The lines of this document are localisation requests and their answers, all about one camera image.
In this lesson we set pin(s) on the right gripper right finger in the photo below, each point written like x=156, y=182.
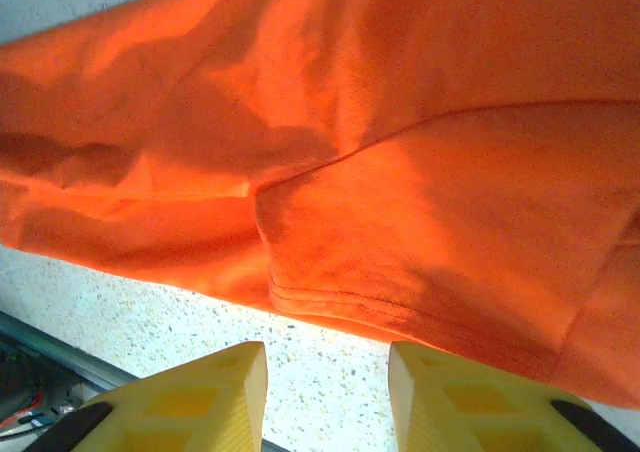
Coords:
x=475, y=407

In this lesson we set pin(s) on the orange t-shirt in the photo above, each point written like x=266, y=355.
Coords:
x=350, y=147

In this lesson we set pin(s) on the aluminium frame rail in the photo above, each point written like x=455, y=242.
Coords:
x=60, y=352

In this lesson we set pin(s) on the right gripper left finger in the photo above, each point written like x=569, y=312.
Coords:
x=200, y=407

